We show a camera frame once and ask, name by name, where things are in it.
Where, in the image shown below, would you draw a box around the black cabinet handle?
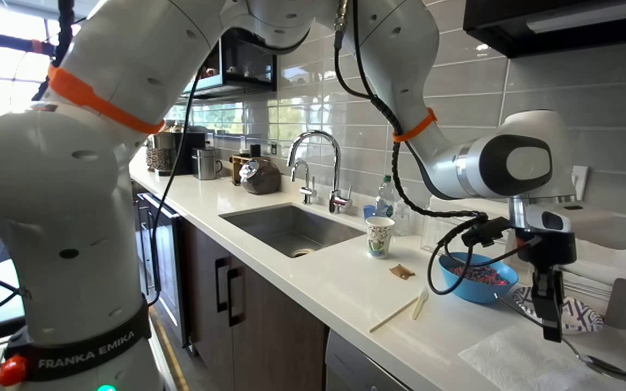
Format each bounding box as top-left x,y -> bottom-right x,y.
225,265 -> 248,327
213,253 -> 235,314

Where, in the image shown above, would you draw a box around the short pale stir stick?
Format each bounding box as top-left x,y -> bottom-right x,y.
410,286 -> 432,324

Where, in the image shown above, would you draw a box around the white paper coffee cup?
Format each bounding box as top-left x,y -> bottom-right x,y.
364,214 -> 397,260

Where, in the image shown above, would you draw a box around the tall chrome faucet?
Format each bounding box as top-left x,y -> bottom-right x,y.
284,127 -> 353,216

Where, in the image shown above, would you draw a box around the white wall outlet plate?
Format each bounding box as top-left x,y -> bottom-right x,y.
569,162 -> 592,212

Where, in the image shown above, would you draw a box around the stainless steel sink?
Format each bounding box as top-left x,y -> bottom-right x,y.
218,201 -> 367,260

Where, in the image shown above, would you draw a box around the dark wall shelf cabinet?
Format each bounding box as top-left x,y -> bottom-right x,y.
181,25 -> 280,101

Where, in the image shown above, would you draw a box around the black coffee maker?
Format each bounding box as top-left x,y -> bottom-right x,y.
151,127 -> 210,178

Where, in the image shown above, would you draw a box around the blue bowl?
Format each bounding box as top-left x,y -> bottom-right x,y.
437,250 -> 522,307

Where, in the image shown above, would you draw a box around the black range hood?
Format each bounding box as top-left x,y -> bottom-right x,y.
460,0 -> 626,60

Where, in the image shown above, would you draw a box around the white napkin stack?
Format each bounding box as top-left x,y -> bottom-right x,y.
571,237 -> 626,295

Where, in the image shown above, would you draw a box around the clear soap bottle green cap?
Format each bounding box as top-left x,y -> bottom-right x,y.
371,174 -> 396,220

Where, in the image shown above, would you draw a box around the dark kettle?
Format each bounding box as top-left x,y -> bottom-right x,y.
237,144 -> 284,197

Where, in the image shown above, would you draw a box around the dark wood base cabinet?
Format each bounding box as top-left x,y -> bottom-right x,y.
178,214 -> 418,391

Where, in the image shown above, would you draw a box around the colourful bead contents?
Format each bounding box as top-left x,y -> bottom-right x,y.
447,258 -> 516,288

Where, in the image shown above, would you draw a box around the metal canister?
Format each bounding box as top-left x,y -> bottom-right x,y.
193,145 -> 227,183

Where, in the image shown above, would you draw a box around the orange cable strap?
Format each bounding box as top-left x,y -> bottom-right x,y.
46,63 -> 167,137
391,106 -> 439,145

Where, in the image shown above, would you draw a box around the small brown jar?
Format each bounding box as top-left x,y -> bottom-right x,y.
227,151 -> 248,187

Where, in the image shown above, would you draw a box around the white paper sheet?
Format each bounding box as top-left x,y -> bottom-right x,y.
456,322 -> 626,391

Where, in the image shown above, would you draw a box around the white box container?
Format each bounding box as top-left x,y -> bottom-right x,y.
422,190 -> 490,257

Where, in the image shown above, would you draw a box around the patterned paper plate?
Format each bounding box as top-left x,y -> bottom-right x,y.
512,283 -> 606,336

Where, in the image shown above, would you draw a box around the black under-counter appliance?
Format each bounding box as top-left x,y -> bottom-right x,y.
137,189 -> 188,343

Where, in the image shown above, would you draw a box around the brown paper packet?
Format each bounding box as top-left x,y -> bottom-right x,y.
390,262 -> 418,283

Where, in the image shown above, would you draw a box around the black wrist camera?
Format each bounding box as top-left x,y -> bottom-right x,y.
459,214 -> 513,250

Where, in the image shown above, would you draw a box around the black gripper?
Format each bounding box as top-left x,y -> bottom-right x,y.
516,227 -> 578,346

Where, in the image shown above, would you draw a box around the small chrome tap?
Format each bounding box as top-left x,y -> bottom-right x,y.
290,158 -> 320,206

